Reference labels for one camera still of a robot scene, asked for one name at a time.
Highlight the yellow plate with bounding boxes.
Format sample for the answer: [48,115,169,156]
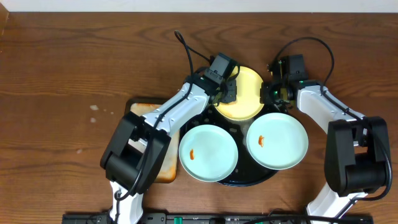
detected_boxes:
[215,66,264,121]

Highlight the right black cable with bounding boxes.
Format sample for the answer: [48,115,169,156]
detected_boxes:
[273,36,393,218]

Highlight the left black cable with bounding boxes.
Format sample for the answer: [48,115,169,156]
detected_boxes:
[112,30,215,224]

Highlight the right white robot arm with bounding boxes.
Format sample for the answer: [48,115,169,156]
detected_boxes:
[260,80,392,223]

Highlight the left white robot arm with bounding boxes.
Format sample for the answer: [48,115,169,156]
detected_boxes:
[100,70,233,223]

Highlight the black cable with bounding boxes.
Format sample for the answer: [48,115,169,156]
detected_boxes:
[112,30,215,224]
[273,36,393,218]

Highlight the light blue plate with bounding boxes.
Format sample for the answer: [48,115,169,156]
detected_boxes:
[246,113,309,170]
[178,124,238,182]

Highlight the round black tray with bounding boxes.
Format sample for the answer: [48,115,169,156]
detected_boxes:
[180,105,279,187]

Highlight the rectangular soapy water tray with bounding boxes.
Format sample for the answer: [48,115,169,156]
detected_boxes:
[124,98,180,184]

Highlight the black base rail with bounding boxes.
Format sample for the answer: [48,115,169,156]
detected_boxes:
[61,212,374,224]

